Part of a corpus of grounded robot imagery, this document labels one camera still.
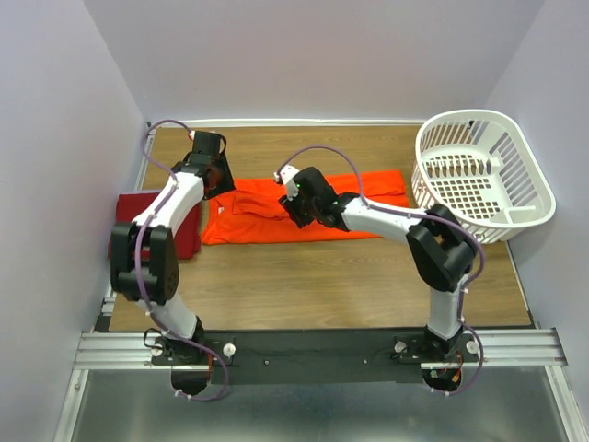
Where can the orange t-shirt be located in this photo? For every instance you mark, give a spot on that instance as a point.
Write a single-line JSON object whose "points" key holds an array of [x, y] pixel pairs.
{"points": [[251, 214]]}

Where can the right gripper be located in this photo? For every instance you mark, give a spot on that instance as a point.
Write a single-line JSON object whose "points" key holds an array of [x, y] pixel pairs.
{"points": [[290, 206]]}

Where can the aluminium frame rail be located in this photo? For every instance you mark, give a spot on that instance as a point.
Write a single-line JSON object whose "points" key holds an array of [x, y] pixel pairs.
{"points": [[501, 348]]}

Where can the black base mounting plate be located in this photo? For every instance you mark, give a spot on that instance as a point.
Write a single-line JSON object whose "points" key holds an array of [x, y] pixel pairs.
{"points": [[402, 355]]}

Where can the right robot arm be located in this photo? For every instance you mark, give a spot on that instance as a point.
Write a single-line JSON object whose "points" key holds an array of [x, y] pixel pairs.
{"points": [[438, 245]]}

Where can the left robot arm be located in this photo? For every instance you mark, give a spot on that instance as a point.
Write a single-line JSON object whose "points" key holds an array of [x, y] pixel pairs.
{"points": [[144, 264]]}

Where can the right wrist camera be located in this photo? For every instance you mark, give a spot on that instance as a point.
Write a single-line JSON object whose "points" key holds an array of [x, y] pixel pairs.
{"points": [[285, 176]]}

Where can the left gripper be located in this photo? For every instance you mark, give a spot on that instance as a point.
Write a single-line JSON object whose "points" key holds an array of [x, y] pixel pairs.
{"points": [[228, 183]]}

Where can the white plastic laundry basket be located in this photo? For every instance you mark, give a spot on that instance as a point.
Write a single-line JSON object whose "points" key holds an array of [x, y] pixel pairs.
{"points": [[479, 164]]}

